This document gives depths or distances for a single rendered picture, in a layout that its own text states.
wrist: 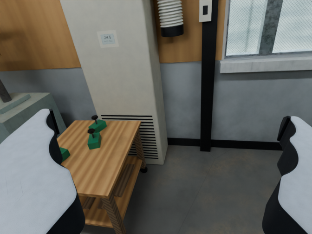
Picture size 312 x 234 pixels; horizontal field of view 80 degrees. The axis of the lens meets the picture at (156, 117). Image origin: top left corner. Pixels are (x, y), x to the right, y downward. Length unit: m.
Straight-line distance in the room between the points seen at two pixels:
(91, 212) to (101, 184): 0.40
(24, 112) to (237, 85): 1.66
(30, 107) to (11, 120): 0.18
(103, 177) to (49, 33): 1.31
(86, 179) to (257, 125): 1.44
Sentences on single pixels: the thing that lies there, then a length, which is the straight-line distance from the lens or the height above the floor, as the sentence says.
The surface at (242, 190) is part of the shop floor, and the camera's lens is 1.66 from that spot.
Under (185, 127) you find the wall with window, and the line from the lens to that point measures 1.83.
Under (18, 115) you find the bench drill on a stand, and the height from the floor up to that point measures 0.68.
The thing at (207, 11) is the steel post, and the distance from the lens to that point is 1.38.
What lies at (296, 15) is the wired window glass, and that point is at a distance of 1.68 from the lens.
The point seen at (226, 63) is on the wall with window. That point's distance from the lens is 1.50.
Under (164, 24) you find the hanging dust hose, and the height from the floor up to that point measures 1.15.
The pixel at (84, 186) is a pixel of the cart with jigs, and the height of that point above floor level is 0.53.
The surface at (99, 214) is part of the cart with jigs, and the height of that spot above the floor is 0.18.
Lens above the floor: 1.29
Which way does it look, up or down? 32 degrees down
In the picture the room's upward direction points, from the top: 8 degrees counter-clockwise
